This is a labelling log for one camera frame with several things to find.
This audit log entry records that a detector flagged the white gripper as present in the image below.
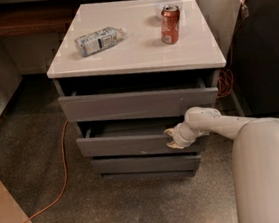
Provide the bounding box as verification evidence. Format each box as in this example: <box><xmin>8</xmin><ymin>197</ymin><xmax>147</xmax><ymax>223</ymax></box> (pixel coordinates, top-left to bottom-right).
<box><xmin>164</xmin><ymin>122</ymin><xmax>208</xmax><ymax>150</ymax></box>

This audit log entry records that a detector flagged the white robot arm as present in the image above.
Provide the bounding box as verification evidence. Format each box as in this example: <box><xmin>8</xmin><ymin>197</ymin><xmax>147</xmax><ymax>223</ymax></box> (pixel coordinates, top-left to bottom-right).
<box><xmin>165</xmin><ymin>107</ymin><xmax>279</xmax><ymax>223</ymax></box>

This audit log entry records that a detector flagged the grey top drawer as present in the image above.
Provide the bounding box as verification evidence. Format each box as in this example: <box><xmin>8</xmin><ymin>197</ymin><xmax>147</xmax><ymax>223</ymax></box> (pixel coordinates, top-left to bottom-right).
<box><xmin>59</xmin><ymin>87</ymin><xmax>218</xmax><ymax>123</ymax></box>

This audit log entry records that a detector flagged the orange extension cable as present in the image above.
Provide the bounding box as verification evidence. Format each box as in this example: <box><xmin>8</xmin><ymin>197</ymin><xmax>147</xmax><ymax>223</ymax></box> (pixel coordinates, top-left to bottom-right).
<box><xmin>0</xmin><ymin>0</ymin><xmax>279</xmax><ymax>223</ymax></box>

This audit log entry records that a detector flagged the red coke can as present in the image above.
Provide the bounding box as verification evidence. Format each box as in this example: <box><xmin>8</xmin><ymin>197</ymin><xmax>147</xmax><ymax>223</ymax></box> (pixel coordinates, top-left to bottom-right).
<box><xmin>161</xmin><ymin>4</ymin><xmax>180</xmax><ymax>44</ymax></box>

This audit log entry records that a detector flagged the grey bottom drawer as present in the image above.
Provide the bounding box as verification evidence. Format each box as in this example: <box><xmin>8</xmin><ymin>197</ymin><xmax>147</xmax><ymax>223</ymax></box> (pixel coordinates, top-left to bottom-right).
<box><xmin>92</xmin><ymin>155</ymin><xmax>201</xmax><ymax>174</ymax></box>

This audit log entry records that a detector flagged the grey drawer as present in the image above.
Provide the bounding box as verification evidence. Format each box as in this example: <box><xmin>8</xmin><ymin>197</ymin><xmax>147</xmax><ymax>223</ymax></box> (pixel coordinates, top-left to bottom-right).
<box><xmin>92</xmin><ymin>155</ymin><xmax>201</xmax><ymax>174</ymax></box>
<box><xmin>59</xmin><ymin>87</ymin><xmax>218</xmax><ymax>123</ymax></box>
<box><xmin>76</xmin><ymin>116</ymin><xmax>209</xmax><ymax>159</ymax></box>

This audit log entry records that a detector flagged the brown wooden shelf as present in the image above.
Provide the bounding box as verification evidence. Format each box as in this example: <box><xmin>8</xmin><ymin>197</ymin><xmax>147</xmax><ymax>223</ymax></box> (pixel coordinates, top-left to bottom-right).
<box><xmin>0</xmin><ymin>0</ymin><xmax>133</xmax><ymax>37</ymax></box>

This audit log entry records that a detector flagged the dark cabinet on right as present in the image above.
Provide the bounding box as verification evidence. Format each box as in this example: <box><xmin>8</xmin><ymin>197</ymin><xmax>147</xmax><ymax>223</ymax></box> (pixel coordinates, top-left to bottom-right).
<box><xmin>229</xmin><ymin>0</ymin><xmax>279</xmax><ymax>117</ymax></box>

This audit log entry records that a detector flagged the grey cabinet with white top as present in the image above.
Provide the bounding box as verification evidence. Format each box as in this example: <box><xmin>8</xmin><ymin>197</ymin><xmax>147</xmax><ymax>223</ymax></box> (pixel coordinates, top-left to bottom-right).
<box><xmin>47</xmin><ymin>0</ymin><xmax>226</xmax><ymax>179</ymax></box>

